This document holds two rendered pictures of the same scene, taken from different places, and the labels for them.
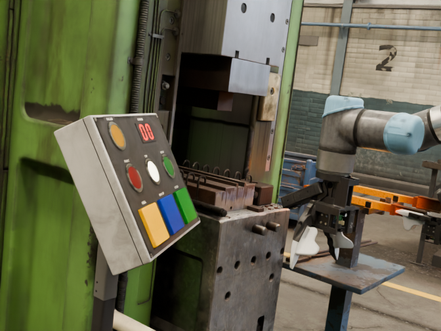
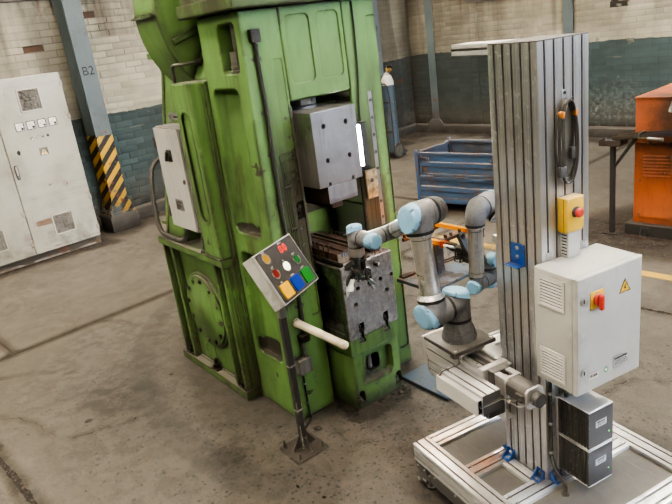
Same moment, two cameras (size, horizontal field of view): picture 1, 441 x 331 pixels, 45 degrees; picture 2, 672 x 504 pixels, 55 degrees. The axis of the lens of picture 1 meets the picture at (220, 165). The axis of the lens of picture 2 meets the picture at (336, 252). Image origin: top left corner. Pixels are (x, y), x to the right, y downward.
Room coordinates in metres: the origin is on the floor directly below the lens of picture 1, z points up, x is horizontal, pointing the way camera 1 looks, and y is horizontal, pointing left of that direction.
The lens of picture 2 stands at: (-1.69, -0.97, 2.15)
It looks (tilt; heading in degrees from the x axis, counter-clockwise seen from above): 19 degrees down; 17
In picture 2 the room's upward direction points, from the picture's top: 8 degrees counter-clockwise
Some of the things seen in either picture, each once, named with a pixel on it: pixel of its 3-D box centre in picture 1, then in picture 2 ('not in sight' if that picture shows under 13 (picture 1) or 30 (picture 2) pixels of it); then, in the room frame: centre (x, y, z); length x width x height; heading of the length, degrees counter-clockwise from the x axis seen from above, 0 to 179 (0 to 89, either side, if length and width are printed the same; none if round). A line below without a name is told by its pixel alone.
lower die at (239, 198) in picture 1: (184, 183); (328, 246); (1.73, 0.11, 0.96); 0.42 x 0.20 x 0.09; 53
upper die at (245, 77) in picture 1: (196, 72); (320, 187); (1.73, 0.11, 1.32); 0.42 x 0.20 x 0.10; 53
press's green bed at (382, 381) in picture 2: not in sight; (349, 351); (1.78, 0.09, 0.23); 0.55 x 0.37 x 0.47; 53
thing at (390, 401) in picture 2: not in sight; (374, 401); (1.57, -0.09, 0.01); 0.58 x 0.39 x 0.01; 143
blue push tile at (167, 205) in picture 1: (169, 215); (297, 282); (1.08, 0.09, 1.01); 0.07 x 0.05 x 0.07; 168
